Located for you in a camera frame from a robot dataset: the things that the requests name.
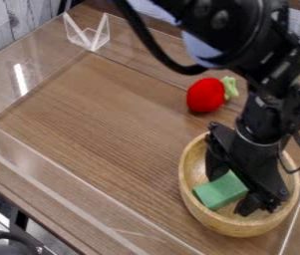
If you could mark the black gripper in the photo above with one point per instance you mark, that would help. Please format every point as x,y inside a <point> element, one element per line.
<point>254,162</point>

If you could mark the green rectangular block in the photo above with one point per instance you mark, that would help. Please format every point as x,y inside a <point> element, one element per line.
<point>216,194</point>

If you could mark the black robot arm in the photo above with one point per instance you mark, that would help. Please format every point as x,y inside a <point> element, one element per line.
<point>242,35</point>

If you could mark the light wooden bowl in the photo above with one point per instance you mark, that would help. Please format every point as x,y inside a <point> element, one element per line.
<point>224,221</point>

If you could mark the red plush strawberry toy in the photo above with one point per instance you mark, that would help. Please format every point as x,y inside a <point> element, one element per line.
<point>210,93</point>

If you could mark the clear acrylic tray enclosure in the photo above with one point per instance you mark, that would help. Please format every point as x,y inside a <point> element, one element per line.
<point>95,126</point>

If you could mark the black table leg frame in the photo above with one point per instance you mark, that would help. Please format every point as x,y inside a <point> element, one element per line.
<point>29,229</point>

